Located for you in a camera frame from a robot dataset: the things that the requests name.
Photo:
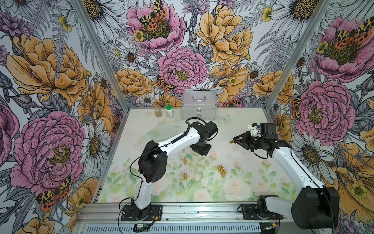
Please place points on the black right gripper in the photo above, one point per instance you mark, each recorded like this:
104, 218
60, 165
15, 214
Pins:
244, 140

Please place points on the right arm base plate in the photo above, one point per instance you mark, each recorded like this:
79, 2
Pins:
252, 212

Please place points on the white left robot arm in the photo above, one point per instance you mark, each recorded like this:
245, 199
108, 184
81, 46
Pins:
154, 158

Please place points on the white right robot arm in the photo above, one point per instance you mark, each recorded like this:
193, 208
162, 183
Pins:
316, 206

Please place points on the silver aluminium first aid case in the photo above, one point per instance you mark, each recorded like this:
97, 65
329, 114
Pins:
200, 104

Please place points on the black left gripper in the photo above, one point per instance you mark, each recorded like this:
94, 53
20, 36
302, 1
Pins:
203, 152

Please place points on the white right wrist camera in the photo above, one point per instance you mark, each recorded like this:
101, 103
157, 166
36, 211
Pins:
254, 129

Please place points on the white bottle green cap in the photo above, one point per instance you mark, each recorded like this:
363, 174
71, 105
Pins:
169, 111

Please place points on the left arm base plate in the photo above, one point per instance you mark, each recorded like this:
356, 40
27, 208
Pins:
152, 212

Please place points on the gold lipstick pair lower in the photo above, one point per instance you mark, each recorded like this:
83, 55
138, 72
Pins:
223, 172

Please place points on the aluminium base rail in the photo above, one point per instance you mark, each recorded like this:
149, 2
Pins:
191, 218

